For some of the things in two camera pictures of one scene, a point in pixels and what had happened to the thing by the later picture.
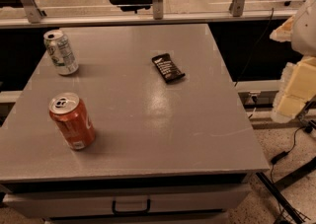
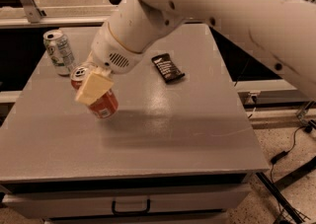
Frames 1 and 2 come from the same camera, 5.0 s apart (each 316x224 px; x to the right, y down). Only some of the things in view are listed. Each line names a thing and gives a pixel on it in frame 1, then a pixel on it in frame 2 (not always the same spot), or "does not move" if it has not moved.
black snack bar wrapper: (167, 67) does not move
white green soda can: (60, 51) does not move
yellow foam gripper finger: (296, 90) → (109, 56)
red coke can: (73, 119) → (106, 107)
